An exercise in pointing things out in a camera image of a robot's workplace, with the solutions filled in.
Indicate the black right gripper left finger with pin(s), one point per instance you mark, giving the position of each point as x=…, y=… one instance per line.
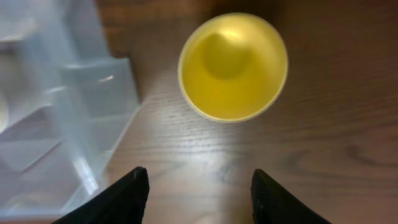
x=123, y=202

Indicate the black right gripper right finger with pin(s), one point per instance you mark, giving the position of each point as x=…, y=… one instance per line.
x=273, y=204

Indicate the yellow plastic cup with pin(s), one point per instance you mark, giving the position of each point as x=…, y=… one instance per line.
x=233, y=67

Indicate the clear plastic storage bin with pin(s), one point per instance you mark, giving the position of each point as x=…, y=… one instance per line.
x=66, y=102

